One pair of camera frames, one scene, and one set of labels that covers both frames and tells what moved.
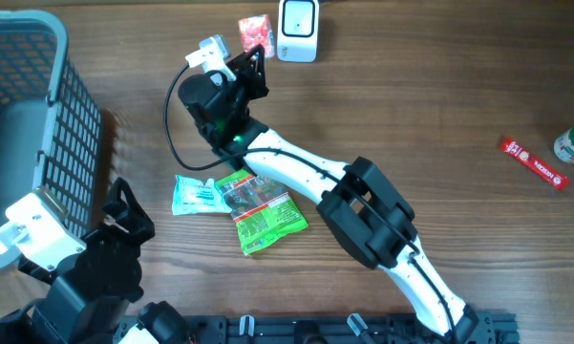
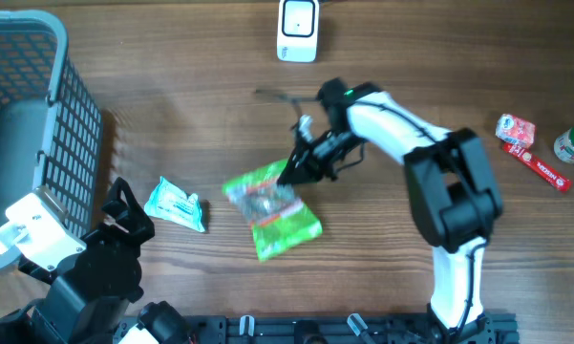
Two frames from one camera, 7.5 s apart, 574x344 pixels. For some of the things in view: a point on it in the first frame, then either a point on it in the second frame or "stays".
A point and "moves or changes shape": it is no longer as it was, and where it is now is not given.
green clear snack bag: [263, 211] moves or changes shape
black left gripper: [138, 223] stays
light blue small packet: [193, 198] -> [168, 202]
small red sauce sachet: [257, 31] -> [512, 128]
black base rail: [493, 328] stays
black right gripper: [245, 74] -> [304, 165]
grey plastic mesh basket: [39, 126] stays
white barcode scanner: [298, 31] stays
